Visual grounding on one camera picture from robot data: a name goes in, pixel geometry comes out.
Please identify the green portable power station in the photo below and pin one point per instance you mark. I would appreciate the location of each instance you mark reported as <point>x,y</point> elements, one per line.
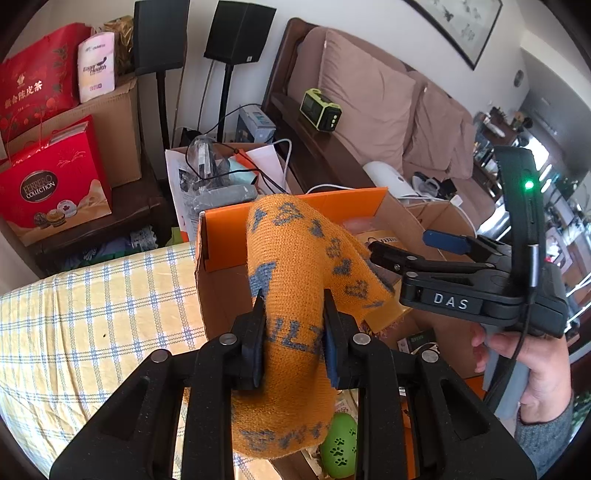
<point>318,108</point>

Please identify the small brown sofa cushion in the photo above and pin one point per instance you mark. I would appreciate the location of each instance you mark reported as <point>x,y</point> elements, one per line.
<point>464,152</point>

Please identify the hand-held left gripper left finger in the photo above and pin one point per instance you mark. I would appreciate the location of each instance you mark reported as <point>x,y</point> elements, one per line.
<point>254,350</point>

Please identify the dark wooden cabinet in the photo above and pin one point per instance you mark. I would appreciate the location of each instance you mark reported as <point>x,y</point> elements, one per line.
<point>147,207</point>

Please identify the yellow checked blanket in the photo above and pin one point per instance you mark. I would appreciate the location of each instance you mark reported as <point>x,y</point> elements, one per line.
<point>92,332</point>

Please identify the green paw print egg toy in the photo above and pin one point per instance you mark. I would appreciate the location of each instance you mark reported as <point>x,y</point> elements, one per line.
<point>339,443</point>

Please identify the brown sofa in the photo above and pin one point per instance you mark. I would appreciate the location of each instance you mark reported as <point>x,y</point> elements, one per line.
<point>351,157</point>

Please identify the red gift bag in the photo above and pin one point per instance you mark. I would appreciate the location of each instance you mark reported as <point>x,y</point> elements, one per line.
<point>37,83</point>

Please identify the framed wall picture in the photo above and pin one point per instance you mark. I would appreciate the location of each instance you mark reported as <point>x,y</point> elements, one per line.
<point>452,23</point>

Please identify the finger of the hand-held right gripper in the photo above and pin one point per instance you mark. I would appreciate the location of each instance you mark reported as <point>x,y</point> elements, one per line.
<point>443,240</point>
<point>392,258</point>

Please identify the white domed device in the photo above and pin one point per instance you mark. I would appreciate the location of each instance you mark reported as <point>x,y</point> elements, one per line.
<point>385,177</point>

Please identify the orange-lined cardboard box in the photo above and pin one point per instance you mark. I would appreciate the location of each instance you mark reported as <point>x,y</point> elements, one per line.
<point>226,240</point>

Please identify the clear plastic container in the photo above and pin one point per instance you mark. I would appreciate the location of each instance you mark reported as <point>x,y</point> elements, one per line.
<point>205,154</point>

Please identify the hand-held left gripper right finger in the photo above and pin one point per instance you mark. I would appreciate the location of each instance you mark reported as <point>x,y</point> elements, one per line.
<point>330,360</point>

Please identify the person's right hand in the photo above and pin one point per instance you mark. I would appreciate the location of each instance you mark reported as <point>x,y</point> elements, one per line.
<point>547,369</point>

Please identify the white Easy Health packet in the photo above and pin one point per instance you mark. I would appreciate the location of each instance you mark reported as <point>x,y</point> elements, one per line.
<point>96,69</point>

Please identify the red chocolate gift box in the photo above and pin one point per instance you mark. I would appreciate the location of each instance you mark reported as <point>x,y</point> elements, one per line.
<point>55,184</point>

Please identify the brown printed packet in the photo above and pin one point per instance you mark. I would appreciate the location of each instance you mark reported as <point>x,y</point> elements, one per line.
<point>383,237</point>

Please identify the plain brown cardboard box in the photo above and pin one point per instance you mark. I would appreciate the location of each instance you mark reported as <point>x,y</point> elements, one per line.
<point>438,217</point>

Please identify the grey pouch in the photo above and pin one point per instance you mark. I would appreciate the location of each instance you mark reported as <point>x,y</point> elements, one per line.
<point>226,198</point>

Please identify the black gadget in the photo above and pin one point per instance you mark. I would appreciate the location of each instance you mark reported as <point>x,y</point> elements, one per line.
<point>448,186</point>

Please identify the orange knitted cloth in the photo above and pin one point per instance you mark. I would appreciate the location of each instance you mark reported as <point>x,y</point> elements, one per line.
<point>286,258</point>

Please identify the black packet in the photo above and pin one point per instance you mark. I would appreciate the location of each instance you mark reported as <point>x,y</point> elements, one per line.
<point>420,340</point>

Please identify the person's right forearm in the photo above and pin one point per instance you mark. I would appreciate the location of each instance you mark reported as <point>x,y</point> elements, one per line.
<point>545,438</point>

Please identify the medium brown sofa cushion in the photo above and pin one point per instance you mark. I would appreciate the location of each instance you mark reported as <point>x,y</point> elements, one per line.
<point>434,124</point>

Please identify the black speaker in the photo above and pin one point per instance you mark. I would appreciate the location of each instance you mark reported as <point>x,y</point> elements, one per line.
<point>159,37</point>
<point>238,30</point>

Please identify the grey gadget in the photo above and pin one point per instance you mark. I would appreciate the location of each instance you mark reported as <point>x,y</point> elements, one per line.
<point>427,184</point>

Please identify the brown storage carton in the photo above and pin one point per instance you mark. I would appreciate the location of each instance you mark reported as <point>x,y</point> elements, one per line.
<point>120,138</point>

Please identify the white cardboard box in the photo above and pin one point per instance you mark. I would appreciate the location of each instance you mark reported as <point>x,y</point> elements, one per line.
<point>178,184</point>

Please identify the round wall clock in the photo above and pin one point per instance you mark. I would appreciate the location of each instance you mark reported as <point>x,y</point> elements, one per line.
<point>519,77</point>

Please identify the white and blue appliance box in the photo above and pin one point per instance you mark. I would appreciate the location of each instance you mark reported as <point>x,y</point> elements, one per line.
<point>258,124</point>

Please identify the black speaker stand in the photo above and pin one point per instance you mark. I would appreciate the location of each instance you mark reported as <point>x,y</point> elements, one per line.
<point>161,110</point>
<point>226,92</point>

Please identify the large brown sofa cushion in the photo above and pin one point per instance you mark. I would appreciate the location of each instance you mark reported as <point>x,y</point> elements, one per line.
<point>364,92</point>

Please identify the gold wrapped package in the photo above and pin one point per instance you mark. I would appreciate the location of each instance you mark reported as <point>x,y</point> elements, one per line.
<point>120,41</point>

